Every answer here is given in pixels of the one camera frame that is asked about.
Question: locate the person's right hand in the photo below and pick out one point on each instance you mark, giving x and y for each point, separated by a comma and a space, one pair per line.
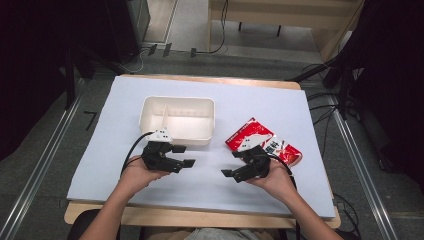
276, 181

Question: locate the red and white snack packet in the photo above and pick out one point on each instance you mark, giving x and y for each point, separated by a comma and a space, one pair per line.
286, 151

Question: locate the black cabinet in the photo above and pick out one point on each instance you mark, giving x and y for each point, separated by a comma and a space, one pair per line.
116, 30

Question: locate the dark cloth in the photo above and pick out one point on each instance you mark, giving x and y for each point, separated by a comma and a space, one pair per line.
83, 225

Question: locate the light wooden bench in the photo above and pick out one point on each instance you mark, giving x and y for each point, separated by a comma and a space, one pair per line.
283, 11

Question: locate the dark curtain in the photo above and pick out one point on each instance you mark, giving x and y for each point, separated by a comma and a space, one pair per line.
393, 83
26, 66

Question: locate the white table mat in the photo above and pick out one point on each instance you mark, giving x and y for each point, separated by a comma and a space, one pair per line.
206, 186

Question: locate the metal floor rail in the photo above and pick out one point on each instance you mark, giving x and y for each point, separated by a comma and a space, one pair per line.
40, 166
363, 176

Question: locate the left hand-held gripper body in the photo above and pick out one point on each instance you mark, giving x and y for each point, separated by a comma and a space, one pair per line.
156, 155

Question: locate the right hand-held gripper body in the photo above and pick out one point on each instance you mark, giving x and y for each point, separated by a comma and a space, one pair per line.
256, 161

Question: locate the person's left hand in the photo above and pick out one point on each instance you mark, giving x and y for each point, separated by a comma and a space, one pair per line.
140, 175

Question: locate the person's grey shirt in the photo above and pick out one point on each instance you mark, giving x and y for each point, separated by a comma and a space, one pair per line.
223, 234

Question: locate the white divided plastic container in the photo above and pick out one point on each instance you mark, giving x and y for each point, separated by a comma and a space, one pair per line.
186, 126

